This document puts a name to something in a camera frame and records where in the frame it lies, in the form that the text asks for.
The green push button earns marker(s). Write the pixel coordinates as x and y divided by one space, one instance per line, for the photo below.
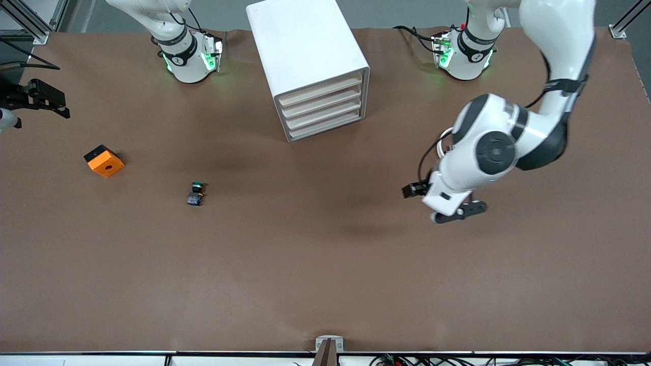
195 199

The brown table cover mat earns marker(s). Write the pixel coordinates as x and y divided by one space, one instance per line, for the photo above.
325 264

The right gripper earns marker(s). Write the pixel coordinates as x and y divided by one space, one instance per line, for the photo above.
25 95

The white drawer cabinet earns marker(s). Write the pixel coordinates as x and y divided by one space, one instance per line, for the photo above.
300 40

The aluminium frame profile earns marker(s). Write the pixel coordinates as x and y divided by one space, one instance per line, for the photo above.
40 36
618 32

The brown post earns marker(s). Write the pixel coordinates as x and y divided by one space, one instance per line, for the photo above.
326 356

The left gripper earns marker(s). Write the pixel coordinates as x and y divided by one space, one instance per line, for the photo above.
416 189

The white table edge rail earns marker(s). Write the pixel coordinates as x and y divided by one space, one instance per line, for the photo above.
101 360

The white plastic drawer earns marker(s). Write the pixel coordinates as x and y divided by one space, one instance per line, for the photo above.
325 125
320 91
323 114
321 102

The grey metal bracket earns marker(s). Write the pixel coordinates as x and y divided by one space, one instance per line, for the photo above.
329 339

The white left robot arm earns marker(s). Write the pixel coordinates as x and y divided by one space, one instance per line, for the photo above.
559 40

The orange button enclosure box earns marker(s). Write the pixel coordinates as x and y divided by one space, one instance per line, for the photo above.
107 165

